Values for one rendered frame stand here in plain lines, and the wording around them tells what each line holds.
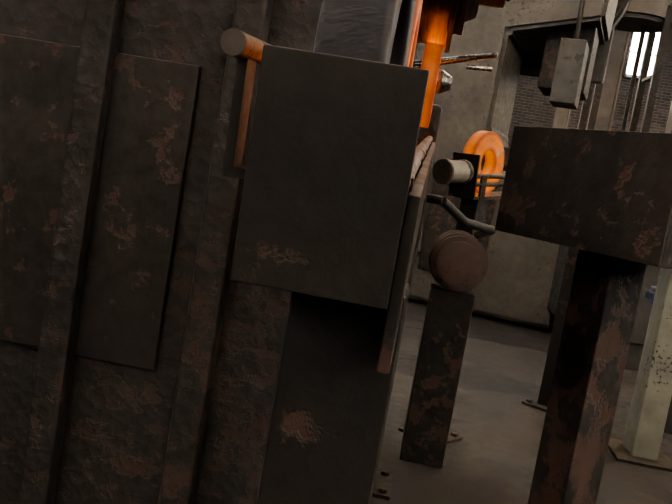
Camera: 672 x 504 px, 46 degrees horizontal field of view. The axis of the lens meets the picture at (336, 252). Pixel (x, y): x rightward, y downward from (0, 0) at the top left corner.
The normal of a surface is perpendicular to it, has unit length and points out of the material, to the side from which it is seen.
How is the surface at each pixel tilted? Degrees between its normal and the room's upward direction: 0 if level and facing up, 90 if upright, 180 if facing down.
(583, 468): 90
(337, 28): 82
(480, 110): 90
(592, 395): 90
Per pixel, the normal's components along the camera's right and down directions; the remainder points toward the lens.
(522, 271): -0.35, 0.04
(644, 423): -0.11, 0.08
